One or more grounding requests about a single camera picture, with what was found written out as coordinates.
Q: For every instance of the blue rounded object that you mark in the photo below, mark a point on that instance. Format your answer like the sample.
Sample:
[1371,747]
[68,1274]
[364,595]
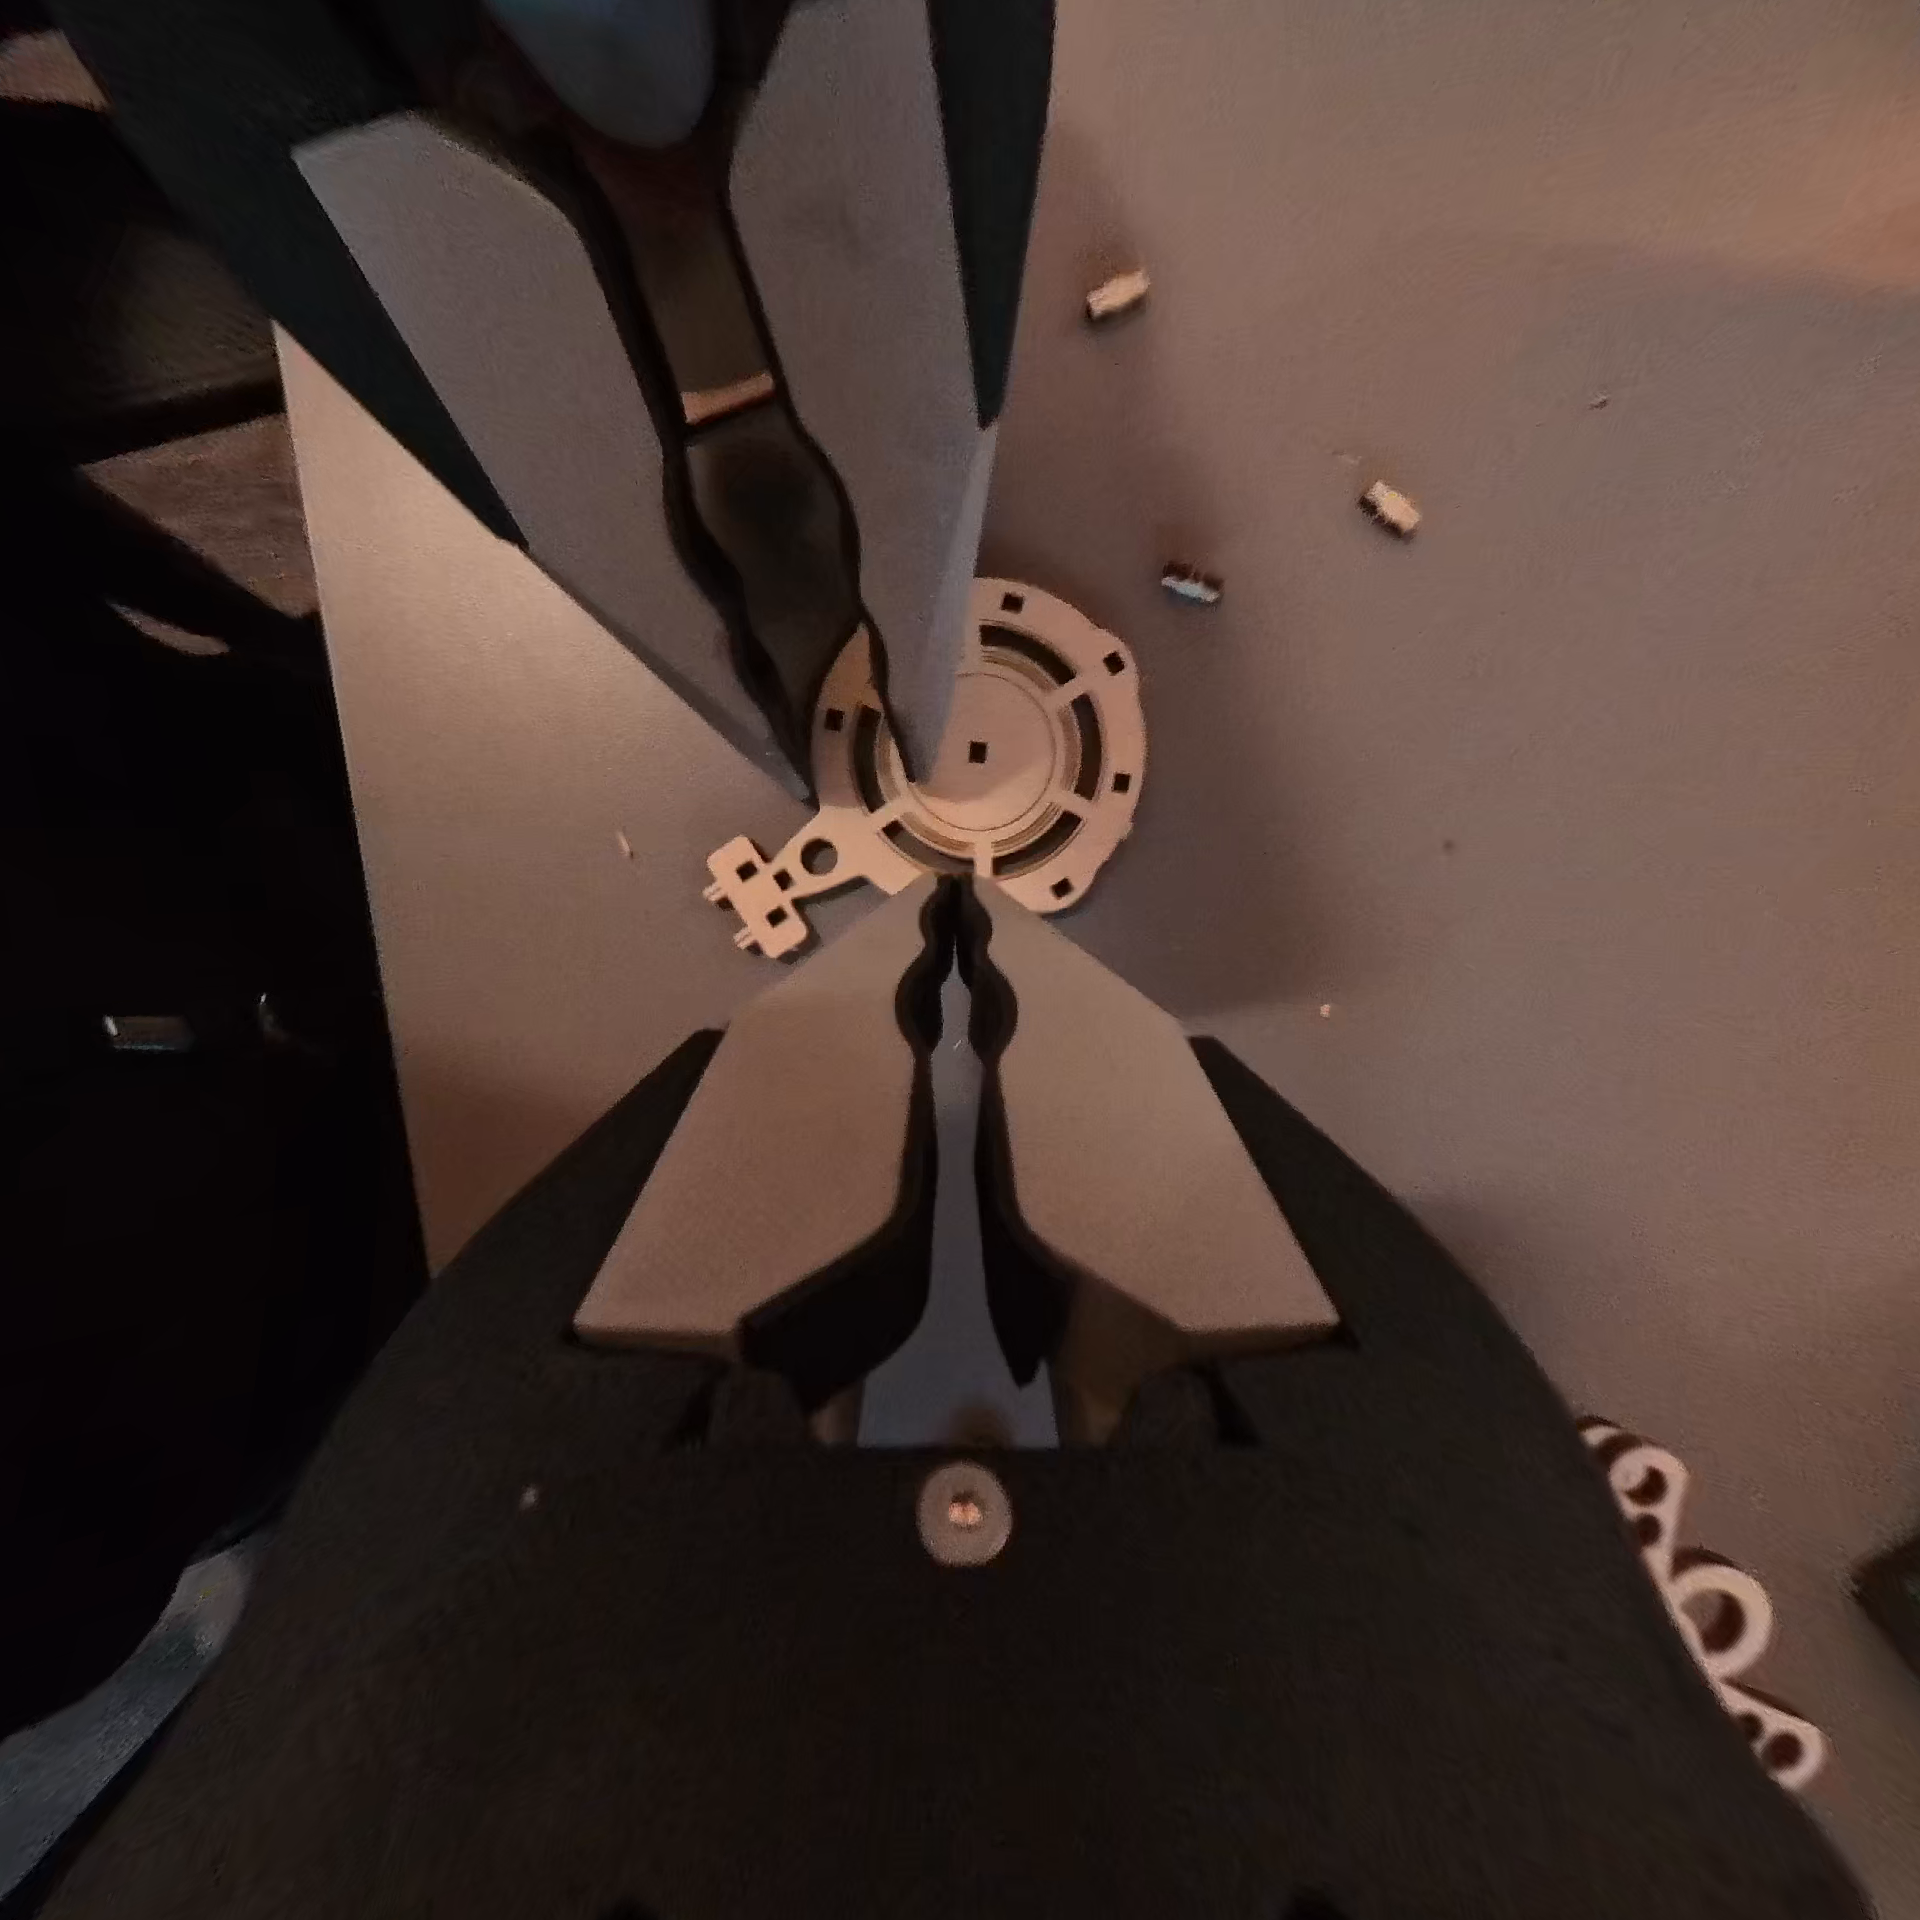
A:
[615,61]

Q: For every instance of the dark box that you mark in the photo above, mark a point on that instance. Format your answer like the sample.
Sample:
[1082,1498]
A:
[1893,1597]

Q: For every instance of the small pale wooden peg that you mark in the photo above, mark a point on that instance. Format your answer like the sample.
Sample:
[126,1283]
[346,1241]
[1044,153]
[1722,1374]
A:
[1118,294]
[1394,507]

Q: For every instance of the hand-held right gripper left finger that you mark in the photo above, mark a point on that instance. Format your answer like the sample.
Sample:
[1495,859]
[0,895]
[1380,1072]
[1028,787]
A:
[749,1171]

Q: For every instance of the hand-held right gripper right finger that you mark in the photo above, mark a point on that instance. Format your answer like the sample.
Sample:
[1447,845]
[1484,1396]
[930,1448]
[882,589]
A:
[1153,1186]

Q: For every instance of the round wooden model part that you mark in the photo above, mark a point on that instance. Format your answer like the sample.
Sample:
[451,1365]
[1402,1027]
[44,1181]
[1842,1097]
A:
[997,787]

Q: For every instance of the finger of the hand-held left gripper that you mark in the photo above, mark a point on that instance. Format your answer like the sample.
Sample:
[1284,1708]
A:
[494,331]
[885,301]

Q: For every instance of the small dark wooden peg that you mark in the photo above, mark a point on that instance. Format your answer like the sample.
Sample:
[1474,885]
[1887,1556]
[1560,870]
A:
[1192,581]

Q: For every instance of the black chair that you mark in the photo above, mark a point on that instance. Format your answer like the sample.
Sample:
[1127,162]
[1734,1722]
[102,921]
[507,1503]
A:
[151,749]

